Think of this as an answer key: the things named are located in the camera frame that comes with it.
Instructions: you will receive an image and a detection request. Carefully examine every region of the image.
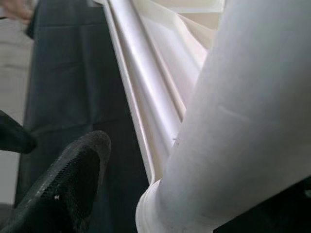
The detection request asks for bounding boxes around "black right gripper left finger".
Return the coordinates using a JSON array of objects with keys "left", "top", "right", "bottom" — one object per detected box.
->
[{"left": 0, "top": 131, "right": 112, "bottom": 233}]

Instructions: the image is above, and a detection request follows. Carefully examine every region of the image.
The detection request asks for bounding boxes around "white plastic table leg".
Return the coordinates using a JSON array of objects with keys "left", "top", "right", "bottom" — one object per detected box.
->
[{"left": 159, "top": 0, "right": 311, "bottom": 220}]

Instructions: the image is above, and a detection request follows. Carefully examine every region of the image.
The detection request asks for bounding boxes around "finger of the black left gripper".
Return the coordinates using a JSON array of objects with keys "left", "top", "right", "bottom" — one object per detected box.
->
[{"left": 0, "top": 109, "right": 37, "bottom": 155}]

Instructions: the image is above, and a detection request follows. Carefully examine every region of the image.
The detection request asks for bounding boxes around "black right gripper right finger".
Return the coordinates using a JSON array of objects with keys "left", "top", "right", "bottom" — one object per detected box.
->
[{"left": 213, "top": 179, "right": 311, "bottom": 233}]

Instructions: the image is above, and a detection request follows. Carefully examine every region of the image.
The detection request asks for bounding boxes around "white plastic children table top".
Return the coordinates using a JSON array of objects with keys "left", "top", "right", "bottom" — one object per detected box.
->
[{"left": 93, "top": 0, "right": 225, "bottom": 233}]

